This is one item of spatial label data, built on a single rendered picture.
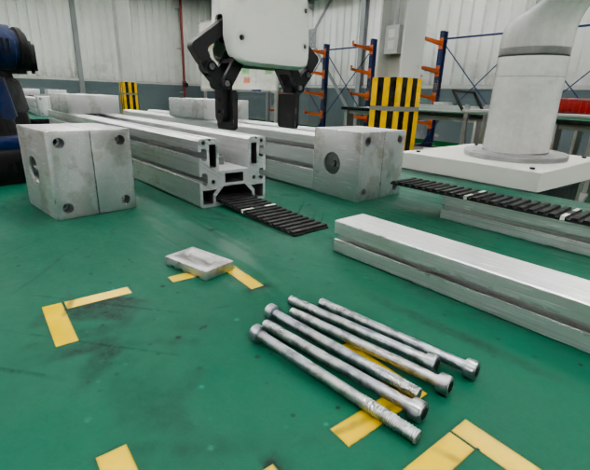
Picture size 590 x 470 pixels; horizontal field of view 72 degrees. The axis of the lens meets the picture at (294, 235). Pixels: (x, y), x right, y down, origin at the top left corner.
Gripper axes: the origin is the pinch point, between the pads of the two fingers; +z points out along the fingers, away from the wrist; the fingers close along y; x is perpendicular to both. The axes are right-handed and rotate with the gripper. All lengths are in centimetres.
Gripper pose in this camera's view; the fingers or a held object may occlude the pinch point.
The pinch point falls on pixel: (259, 117)
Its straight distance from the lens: 48.1
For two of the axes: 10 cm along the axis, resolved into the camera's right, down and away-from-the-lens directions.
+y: 7.6, -1.8, 6.3
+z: -0.4, 9.5, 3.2
